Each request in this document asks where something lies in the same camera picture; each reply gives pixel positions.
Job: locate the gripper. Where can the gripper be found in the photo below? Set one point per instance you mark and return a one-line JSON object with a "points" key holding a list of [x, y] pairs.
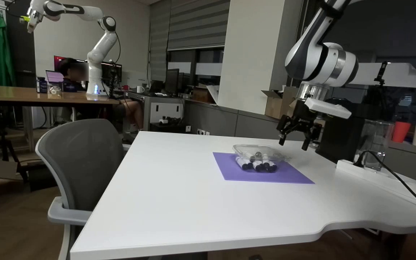
{"points": [[303, 116]]}

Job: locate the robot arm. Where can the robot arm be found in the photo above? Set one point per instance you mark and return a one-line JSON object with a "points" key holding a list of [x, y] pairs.
{"points": [[323, 65]]}

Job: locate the clear plastic bowl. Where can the clear plastic bowl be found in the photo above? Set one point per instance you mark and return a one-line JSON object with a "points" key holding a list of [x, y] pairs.
{"points": [[262, 160]]}

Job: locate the cardboard box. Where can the cardboard box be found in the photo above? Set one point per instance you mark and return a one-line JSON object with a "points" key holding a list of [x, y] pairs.
{"points": [[274, 104]]}

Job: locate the clear plastic lid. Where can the clear plastic lid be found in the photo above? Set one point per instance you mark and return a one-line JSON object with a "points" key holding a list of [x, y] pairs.
{"points": [[265, 150]]}

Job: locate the black box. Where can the black box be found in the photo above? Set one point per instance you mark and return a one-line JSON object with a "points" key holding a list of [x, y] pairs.
{"points": [[339, 139]]}

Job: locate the heap of markers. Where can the heap of markers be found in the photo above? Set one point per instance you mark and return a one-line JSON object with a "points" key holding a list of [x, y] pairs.
{"points": [[256, 165]]}

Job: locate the purple mat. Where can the purple mat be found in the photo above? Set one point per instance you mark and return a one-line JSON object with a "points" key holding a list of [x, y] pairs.
{"points": [[265, 176]]}

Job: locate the white power strip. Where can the white power strip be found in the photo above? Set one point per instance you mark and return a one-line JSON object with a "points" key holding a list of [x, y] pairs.
{"points": [[377, 177]]}

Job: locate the orange cup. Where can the orange cup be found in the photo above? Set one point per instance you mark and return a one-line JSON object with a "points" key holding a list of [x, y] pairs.
{"points": [[401, 131]]}

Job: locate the white drawer cabinet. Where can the white drawer cabinet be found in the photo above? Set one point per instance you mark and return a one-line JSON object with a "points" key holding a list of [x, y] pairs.
{"points": [[166, 112]]}

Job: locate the row of monitors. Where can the row of monitors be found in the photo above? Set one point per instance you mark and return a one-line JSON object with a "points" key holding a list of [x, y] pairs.
{"points": [[172, 81]]}

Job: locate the window blinds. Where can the window blinds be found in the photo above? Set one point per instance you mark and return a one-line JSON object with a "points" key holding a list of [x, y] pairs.
{"points": [[197, 25]]}

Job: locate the grey desk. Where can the grey desk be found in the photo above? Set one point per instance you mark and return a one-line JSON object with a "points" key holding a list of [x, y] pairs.
{"points": [[154, 96]]}

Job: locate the white mug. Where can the white mug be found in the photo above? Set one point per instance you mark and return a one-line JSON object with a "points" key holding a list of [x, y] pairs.
{"points": [[140, 89]]}

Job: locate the person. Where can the person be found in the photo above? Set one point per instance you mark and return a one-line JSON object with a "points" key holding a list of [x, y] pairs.
{"points": [[128, 108]]}

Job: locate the black monitor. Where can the black monitor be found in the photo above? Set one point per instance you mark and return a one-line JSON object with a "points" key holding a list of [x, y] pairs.
{"points": [[115, 72]]}

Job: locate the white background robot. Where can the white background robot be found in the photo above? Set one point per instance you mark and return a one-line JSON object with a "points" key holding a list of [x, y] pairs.
{"points": [[98, 54]]}

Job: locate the grey office chair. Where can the grey office chair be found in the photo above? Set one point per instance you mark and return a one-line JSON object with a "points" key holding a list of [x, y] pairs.
{"points": [[81, 162]]}

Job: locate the small clear jar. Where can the small clear jar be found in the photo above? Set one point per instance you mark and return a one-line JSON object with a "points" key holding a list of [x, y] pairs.
{"points": [[55, 89]]}

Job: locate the laptop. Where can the laptop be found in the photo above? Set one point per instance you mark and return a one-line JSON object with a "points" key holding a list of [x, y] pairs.
{"points": [[54, 76]]}

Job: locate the wooden table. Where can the wooden table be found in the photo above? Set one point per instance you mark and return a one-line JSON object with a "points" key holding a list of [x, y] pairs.
{"points": [[20, 94]]}

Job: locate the stand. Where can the stand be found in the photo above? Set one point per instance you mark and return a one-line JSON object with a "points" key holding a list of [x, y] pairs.
{"points": [[4, 144]]}

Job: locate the camera on mount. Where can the camera on mount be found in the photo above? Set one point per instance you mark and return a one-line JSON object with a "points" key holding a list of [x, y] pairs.
{"points": [[380, 74]]}

